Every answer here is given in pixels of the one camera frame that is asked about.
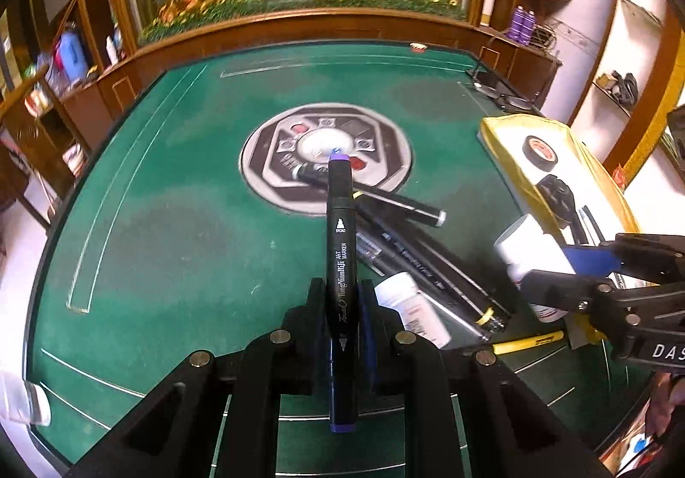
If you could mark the blue water jug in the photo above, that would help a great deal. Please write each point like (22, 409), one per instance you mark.
(71, 55)

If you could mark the clear ballpoint pen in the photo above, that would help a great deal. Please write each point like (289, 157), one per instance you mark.
(372, 254)

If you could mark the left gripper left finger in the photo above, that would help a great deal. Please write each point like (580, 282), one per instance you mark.
(216, 415)

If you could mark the black marker grey cap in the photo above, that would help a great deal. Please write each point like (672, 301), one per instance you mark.
(413, 210)

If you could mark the white bottle QR label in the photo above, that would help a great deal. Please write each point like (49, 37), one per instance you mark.
(401, 293)

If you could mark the gold lined white tray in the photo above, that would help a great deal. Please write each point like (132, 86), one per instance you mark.
(601, 206)

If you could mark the black marker yellow ends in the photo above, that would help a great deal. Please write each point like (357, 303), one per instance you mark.
(454, 279)

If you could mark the round table control panel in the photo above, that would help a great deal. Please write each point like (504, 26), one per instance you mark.
(379, 152)

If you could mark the black tape roll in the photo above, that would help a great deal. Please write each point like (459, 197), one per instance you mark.
(539, 153)

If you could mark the operator right hand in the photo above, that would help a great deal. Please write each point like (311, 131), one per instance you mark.
(667, 394)

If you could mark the purple bottles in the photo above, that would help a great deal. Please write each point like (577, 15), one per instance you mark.
(522, 26)

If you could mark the yellow black pen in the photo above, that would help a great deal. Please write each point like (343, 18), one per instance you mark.
(513, 346)

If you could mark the white bottle green plant label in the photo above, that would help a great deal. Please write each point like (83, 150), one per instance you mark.
(524, 247)

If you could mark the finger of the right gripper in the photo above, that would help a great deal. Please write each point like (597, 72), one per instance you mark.
(652, 258)
(569, 292)

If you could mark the eyeglasses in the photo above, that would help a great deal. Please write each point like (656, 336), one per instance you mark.
(488, 82)

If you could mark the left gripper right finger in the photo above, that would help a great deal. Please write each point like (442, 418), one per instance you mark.
(465, 412)

